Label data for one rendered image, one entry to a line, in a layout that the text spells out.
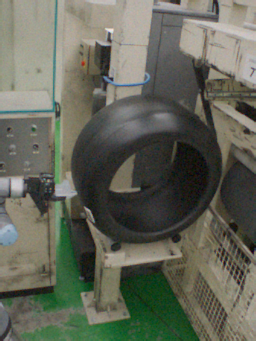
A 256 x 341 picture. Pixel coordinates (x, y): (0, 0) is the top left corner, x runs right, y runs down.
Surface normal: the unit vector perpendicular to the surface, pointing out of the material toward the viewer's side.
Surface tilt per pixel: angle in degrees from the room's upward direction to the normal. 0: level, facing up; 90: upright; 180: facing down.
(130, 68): 90
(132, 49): 90
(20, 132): 90
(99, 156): 68
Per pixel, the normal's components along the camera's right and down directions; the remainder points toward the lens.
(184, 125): 0.44, -0.32
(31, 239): 0.30, 0.48
